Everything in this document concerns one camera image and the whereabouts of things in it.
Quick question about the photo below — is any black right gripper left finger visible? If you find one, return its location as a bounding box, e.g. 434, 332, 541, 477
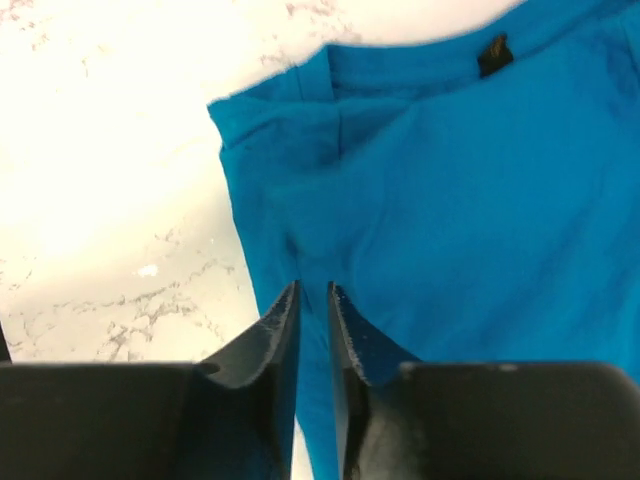
1, 283, 300, 479

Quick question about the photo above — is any blue t shirt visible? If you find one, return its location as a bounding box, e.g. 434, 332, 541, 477
208, 1, 639, 479

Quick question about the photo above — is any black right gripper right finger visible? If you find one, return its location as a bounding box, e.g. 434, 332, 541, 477
328, 285, 639, 479

